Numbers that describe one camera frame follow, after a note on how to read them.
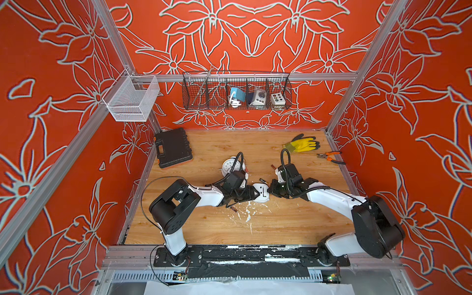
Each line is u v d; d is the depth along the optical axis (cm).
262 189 89
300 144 110
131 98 93
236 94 84
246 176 87
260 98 91
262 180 95
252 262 73
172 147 107
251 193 80
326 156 105
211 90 101
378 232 43
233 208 86
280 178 79
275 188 78
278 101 94
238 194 75
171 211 47
